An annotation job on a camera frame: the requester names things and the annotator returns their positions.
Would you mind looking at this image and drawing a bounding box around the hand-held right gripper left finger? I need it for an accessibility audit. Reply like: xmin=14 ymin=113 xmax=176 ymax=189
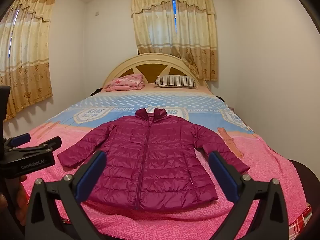
xmin=25 ymin=151 xmax=107 ymax=240

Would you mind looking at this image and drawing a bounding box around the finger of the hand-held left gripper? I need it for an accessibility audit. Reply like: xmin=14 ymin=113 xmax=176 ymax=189
xmin=10 ymin=136 xmax=62 ymax=155
xmin=4 ymin=133 xmax=31 ymax=151

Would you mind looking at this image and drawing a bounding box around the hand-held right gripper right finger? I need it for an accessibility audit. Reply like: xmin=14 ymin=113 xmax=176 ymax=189
xmin=208 ymin=151 xmax=290 ymax=240

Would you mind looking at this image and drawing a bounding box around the magenta quilted puffer jacket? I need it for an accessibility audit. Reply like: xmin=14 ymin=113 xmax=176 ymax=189
xmin=57 ymin=108 xmax=251 ymax=211

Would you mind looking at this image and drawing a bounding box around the person's left hand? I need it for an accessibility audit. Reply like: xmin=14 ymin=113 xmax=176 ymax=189
xmin=14 ymin=174 xmax=28 ymax=227

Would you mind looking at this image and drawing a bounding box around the bed with pink blue blanket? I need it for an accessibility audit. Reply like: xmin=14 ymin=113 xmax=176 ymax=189
xmin=15 ymin=89 xmax=313 ymax=240

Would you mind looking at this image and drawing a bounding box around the beige floral window curtain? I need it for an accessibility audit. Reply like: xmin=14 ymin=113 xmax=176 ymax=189
xmin=130 ymin=0 xmax=217 ymax=81
xmin=0 ymin=0 xmax=57 ymax=122

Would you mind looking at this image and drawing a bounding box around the red plaid cloth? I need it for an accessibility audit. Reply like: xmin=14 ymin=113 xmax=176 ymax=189
xmin=287 ymin=204 xmax=313 ymax=237

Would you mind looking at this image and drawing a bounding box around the folded pink floral quilt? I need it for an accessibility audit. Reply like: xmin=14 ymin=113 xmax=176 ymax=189
xmin=104 ymin=73 xmax=146 ymax=92

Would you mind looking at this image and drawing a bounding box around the striped pillow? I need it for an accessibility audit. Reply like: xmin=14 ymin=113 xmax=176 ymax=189
xmin=153 ymin=75 xmax=198 ymax=89

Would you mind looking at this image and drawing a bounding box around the cream wooden headboard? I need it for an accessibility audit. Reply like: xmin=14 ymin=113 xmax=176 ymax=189
xmin=102 ymin=53 xmax=210 ymax=90

